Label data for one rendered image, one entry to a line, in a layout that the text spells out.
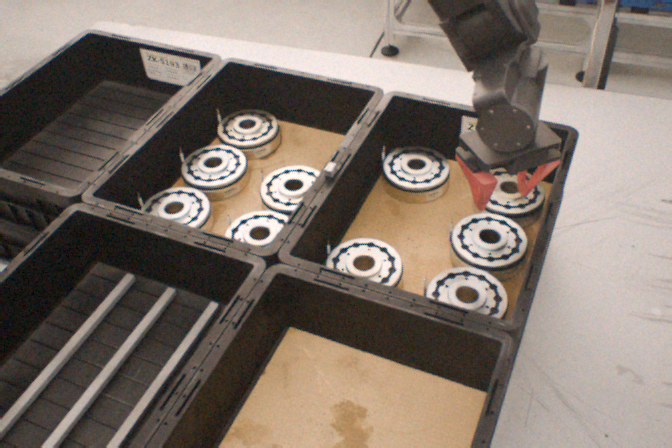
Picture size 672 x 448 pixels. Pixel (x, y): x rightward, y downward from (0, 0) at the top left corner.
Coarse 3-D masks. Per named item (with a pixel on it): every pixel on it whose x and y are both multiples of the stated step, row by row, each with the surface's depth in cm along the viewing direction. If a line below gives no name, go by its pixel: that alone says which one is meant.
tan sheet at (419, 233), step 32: (448, 160) 109; (384, 192) 104; (448, 192) 103; (352, 224) 99; (384, 224) 99; (416, 224) 99; (448, 224) 98; (416, 256) 94; (448, 256) 94; (416, 288) 90; (512, 288) 89
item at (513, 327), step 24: (384, 96) 105; (408, 96) 105; (360, 144) 97; (576, 144) 97; (552, 192) 88; (312, 216) 86; (552, 216) 84; (288, 240) 83; (288, 264) 80; (312, 264) 80; (528, 264) 79; (384, 288) 77; (528, 288) 76; (456, 312) 74; (480, 312) 74
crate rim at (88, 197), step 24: (216, 72) 112; (288, 72) 111; (192, 96) 107; (168, 120) 103; (360, 120) 102; (144, 144) 99; (120, 168) 95; (96, 192) 92; (312, 192) 90; (144, 216) 87; (216, 240) 84
